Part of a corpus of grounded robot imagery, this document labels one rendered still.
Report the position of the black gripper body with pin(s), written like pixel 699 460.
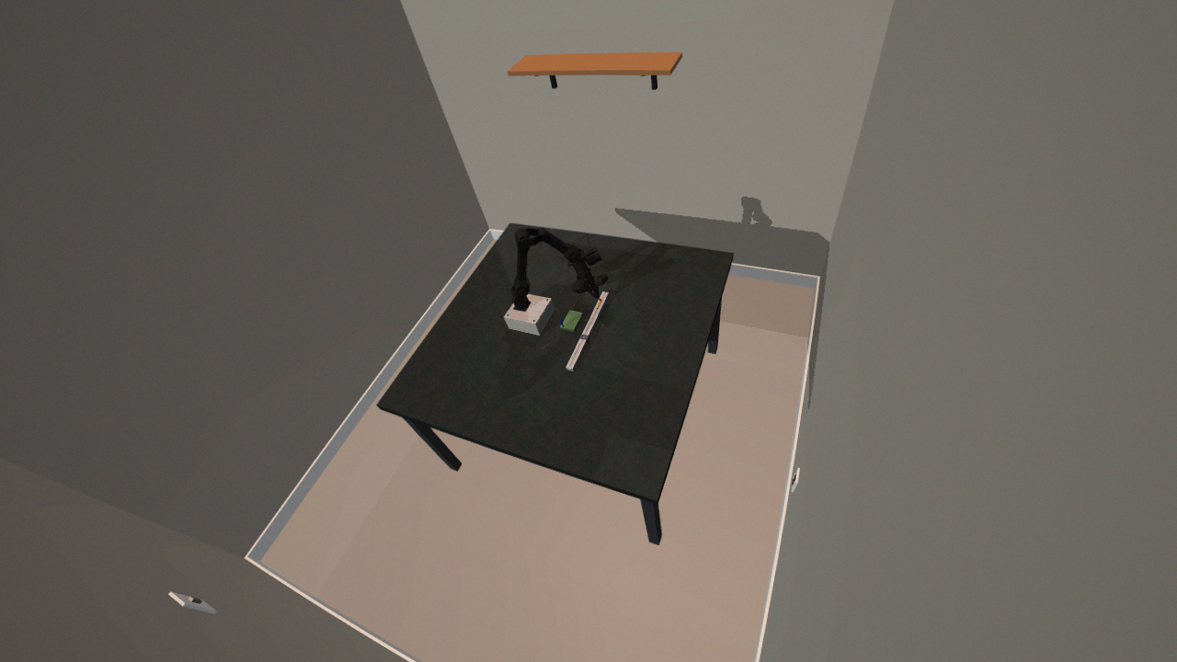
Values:
pixel 600 280

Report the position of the grey aluminum rail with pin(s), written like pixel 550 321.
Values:
pixel 584 339

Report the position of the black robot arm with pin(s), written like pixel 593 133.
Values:
pixel 576 257

